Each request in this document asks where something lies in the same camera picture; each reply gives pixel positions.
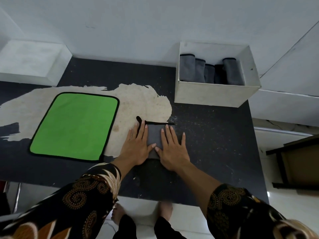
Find person's right hand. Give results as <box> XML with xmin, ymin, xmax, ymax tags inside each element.
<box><xmin>154</xmin><ymin>124</ymin><xmax>190</xmax><ymax>172</ymax></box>

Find red chair with metal legs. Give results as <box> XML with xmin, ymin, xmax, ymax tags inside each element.
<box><xmin>0</xmin><ymin>181</ymin><xmax>22</xmax><ymax>214</ymax></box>

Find person's patterned right sleeve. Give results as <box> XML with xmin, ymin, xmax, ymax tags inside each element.
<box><xmin>207</xmin><ymin>183</ymin><xmax>319</xmax><ymax>239</ymax></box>

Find black stool frame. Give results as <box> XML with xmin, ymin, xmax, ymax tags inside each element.
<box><xmin>266</xmin><ymin>134</ymin><xmax>319</xmax><ymax>191</ymax></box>

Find white box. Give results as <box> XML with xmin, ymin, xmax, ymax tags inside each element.
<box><xmin>174</xmin><ymin>41</ymin><xmax>262</xmax><ymax>108</ymax></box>

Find person's dark trousers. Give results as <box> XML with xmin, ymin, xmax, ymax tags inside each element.
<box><xmin>112</xmin><ymin>214</ymin><xmax>188</xmax><ymax>239</ymax></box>

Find person's patterned left sleeve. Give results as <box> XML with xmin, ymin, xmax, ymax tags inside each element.
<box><xmin>0</xmin><ymin>162</ymin><xmax>122</xmax><ymax>239</ymax></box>

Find person's right forearm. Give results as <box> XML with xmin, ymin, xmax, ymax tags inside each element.
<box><xmin>174</xmin><ymin>161</ymin><xmax>223</xmax><ymax>217</ymax></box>

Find person's left hand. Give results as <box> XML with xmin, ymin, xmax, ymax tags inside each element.
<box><xmin>119</xmin><ymin>120</ymin><xmax>157</xmax><ymax>168</ymax></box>

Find person's right foot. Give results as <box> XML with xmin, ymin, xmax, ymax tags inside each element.
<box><xmin>157</xmin><ymin>201</ymin><xmax>174</xmax><ymax>221</ymax></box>

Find person's left forearm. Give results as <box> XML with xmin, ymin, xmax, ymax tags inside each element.
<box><xmin>111</xmin><ymin>159</ymin><xmax>146</xmax><ymax>183</ymax></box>

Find person's left foot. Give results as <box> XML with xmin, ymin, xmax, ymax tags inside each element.
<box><xmin>111</xmin><ymin>203</ymin><xmax>127</xmax><ymax>226</ymax></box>

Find purple cloth black trim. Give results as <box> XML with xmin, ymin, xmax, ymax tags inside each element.
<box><xmin>136</xmin><ymin>116</ymin><xmax>175</xmax><ymax>160</ymax></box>

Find metal floor rail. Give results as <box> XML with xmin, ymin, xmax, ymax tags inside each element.
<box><xmin>254</xmin><ymin>126</ymin><xmax>314</xmax><ymax>137</ymax></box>

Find person's foot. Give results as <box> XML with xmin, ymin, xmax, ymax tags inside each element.
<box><xmin>157</xmin><ymin>201</ymin><xmax>174</xmax><ymax>221</ymax></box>
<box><xmin>111</xmin><ymin>203</ymin><xmax>127</xmax><ymax>226</ymax></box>

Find white flat box lid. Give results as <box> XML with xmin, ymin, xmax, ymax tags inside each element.
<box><xmin>0</xmin><ymin>40</ymin><xmax>73</xmax><ymax>87</ymax></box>

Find person's patterned sleeve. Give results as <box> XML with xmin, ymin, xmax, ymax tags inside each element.
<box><xmin>0</xmin><ymin>162</ymin><xmax>122</xmax><ymax>239</ymax></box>
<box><xmin>207</xmin><ymin>183</ymin><xmax>319</xmax><ymax>239</ymax></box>

